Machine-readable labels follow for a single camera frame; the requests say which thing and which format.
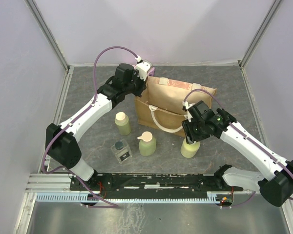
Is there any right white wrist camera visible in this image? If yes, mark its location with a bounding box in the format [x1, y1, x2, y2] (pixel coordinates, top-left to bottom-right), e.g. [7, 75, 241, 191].
[182, 101, 194, 122]

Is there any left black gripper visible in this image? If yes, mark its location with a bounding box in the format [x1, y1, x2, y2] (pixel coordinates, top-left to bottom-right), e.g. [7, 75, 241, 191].
[124, 71, 148, 98]

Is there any green bottle beige pump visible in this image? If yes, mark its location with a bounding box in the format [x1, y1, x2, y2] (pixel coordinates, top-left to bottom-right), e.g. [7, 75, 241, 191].
[137, 131, 157, 156]

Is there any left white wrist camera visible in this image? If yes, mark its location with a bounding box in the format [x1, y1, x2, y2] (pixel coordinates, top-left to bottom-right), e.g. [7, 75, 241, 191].
[135, 56, 153, 81]

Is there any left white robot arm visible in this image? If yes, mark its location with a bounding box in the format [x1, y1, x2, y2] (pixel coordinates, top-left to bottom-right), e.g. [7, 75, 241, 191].
[45, 60, 152, 190]

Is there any green bottle cap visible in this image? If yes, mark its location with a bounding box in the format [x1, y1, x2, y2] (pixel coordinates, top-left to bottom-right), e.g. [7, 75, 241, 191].
[115, 112, 131, 136]

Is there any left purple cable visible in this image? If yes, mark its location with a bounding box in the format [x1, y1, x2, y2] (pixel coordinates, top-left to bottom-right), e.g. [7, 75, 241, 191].
[42, 45, 141, 209]

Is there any brown canvas tote bag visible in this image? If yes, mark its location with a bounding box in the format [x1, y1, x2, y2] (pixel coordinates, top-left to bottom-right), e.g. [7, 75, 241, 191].
[134, 76, 217, 137]

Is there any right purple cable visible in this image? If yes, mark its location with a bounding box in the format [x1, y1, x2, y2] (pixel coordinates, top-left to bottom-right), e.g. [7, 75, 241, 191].
[184, 88, 293, 209]

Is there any white slotted cable duct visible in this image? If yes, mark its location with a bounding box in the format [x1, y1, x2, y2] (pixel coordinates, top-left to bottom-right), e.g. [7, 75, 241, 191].
[36, 192, 229, 204]

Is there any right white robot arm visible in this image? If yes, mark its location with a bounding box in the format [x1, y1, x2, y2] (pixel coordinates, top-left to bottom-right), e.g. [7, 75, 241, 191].
[182, 101, 293, 207]

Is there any purple cable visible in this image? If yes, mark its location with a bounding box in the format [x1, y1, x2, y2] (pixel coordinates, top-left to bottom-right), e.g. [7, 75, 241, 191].
[42, 45, 141, 209]
[184, 88, 293, 209]

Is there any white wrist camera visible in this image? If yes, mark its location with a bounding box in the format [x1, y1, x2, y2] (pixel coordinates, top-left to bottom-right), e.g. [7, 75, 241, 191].
[135, 56, 153, 81]
[182, 101, 194, 122]

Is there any aluminium frame rail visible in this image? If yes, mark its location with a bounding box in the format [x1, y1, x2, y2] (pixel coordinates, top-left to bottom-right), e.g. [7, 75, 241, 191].
[25, 173, 71, 193]

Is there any yellow-green bottle white pump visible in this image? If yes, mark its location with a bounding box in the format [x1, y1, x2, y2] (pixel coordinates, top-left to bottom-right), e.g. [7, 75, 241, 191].
[180, 139, 200, 158]

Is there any small pink object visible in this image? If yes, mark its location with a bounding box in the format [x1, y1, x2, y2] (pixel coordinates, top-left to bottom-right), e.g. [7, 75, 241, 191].
[148, 67, 155, 77]

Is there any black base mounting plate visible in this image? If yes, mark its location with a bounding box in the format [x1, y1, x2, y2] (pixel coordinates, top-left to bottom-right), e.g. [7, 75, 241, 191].
[70, 172, 243, 198]

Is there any clear square glass bottle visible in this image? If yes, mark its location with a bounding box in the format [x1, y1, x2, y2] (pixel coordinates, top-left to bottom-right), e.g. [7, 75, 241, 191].
[110, 139, 132, 164]

